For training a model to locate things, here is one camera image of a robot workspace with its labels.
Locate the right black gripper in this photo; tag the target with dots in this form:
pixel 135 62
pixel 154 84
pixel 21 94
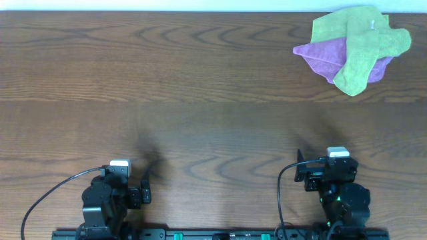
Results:
pixel 313 176

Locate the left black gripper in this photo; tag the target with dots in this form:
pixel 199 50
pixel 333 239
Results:
pixel 136 196

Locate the light green microfiber cloth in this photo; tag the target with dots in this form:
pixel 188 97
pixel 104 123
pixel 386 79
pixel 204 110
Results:
pixel 366 42

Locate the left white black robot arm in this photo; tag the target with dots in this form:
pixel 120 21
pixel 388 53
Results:
pixel 105 205

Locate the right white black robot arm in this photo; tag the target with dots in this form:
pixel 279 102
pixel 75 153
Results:
pixel 345 203

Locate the purple microfiber cloth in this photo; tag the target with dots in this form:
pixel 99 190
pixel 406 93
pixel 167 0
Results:
pixel 328 57

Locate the olive green cloth underneath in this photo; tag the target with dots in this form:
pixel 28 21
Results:
pixel 330 26

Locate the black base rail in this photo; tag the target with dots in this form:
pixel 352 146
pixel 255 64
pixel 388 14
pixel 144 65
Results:
pixel 292 234

